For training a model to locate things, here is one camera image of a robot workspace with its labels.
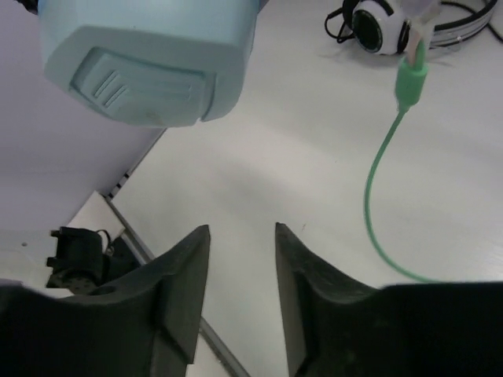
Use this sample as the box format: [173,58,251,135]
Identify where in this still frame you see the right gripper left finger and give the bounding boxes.
[1,225,211,376]

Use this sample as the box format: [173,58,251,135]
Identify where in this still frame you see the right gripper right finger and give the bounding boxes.
[275,223,502,376]

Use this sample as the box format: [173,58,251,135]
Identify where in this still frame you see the green headphone cable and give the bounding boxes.
[364,0,443,284]

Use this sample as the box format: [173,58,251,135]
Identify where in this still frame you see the light blue headphones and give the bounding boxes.
[37,0,264,128]

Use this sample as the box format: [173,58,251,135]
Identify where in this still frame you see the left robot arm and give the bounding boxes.
[1,227,147,298]

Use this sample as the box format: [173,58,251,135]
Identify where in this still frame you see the black white headphones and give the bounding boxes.
[324,1,502,56]

